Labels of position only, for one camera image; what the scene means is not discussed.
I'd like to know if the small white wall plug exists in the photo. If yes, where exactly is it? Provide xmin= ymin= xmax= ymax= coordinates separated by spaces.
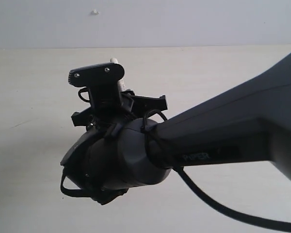
xmin=90 ymin=9 xmax=99 ymax=15

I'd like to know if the wooden paint brush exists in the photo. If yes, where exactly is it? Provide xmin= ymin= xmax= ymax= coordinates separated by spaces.
xmin=110 ymin=57 xmax=126 ymax=92

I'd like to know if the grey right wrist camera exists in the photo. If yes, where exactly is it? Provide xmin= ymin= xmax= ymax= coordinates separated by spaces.
xmin=68 ymin=63 xmax=120 ymax=87

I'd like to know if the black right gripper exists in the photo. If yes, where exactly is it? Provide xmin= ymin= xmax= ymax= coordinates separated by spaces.
xmin=71 ymin=80 xmax=167 ymax=130

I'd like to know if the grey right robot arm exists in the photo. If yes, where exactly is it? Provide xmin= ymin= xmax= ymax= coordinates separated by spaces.
xmin=60 ymin=53 xmax=291 ymax=205

